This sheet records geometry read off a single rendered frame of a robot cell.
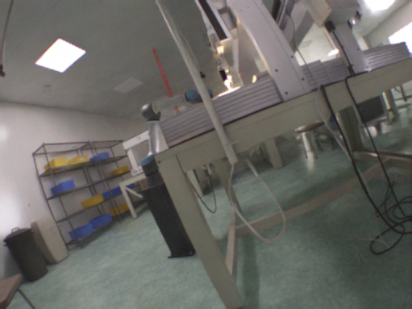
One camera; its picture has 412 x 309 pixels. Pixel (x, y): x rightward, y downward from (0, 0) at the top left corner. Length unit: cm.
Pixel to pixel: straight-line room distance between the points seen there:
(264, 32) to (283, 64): 14
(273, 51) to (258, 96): 17
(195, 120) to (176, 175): 20
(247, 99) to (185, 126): 23
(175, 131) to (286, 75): 43
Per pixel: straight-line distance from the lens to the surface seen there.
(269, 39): 72
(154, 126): 164
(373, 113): 350
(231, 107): 66
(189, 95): 142
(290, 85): 67
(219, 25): 89
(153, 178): 149
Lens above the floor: 70
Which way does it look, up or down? 1 degrees down
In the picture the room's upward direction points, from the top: 22 degrees counter-clockwise
